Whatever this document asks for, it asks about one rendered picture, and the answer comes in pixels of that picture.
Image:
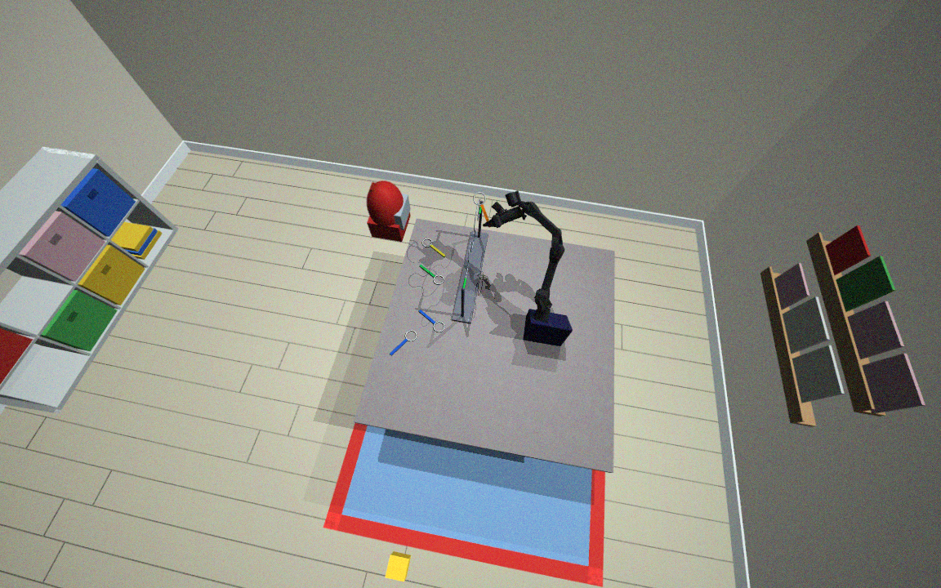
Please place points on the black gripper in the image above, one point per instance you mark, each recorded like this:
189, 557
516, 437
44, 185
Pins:
498, 220

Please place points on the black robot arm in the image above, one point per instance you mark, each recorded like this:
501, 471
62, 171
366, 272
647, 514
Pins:
557, 249

